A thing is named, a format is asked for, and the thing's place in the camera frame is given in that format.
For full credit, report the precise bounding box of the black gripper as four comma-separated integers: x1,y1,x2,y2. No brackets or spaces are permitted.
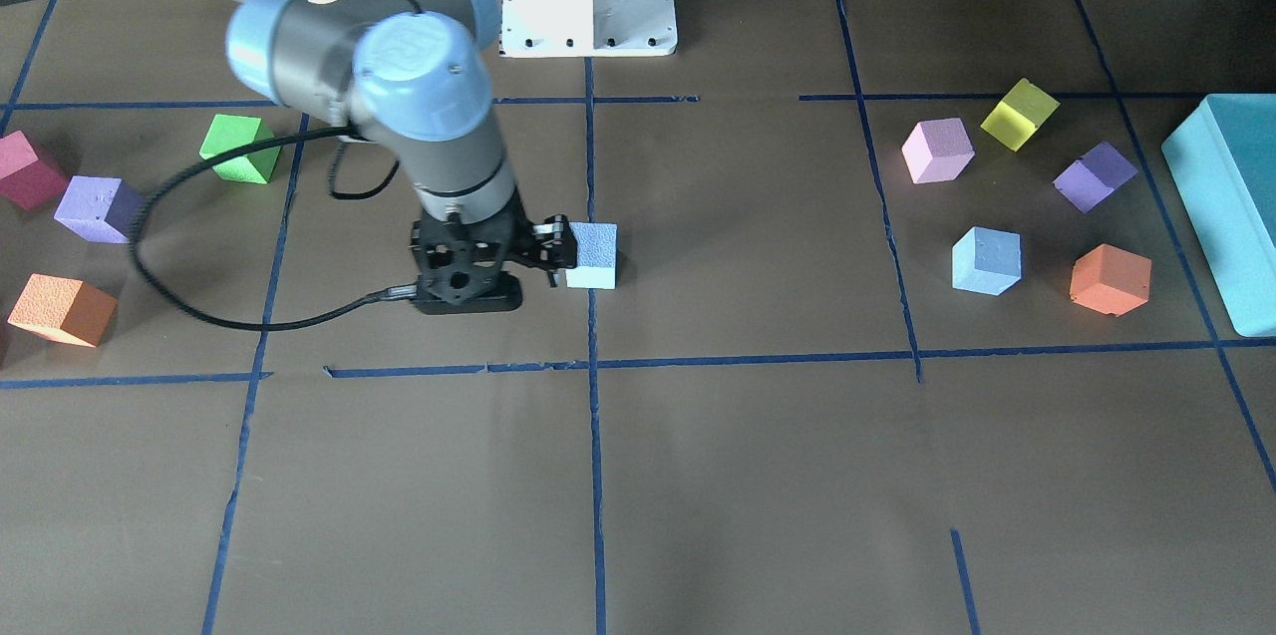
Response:
419,196,578,288

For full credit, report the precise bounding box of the light blue foam block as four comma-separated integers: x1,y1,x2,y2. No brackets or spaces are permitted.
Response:
565,222,618,289

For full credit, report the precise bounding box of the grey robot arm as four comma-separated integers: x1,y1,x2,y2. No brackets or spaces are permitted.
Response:
3,0,577,302

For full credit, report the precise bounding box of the green foam block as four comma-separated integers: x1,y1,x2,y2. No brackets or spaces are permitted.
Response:
199,113,282,185

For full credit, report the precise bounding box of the pink foam block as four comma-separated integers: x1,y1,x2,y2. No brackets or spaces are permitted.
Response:
901,119,975,184

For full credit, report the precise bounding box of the purple foam block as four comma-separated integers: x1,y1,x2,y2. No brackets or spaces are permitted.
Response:
54,175,145,244
1053,142,1136,213

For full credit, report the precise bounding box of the orange foam block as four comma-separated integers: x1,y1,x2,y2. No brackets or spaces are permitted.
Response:
1068,244,1154,316
6,273,117,348

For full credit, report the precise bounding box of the yellow foam block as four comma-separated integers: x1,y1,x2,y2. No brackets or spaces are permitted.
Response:
980,78,1062,153

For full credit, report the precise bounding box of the crimson foam block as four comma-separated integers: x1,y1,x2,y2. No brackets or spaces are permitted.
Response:
1,131,70,210

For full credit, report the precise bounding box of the blue plastic bin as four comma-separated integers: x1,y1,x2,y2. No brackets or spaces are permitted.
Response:
1161,93,1275,337

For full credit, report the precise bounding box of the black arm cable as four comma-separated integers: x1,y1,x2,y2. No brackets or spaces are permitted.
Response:
128,125,420,332

